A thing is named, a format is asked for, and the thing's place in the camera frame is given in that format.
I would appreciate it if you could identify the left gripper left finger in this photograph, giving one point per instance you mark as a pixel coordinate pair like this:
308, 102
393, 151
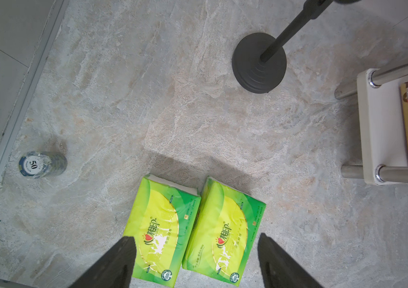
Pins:
113, 270

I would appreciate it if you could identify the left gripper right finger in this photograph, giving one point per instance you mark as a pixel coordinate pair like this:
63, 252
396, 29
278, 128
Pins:
279, 269

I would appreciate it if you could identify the green tissue pack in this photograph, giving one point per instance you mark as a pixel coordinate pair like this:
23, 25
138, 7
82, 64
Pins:
161, 222
223, 233

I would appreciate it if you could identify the white two-tier shelf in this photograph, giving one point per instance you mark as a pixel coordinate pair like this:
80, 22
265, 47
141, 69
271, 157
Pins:
383, 140

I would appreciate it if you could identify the stack of poker chips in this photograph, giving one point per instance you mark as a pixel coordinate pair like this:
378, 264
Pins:
37, 165

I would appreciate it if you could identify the glitter microphone on black stand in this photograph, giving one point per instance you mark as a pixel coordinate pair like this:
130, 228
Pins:
259, 61

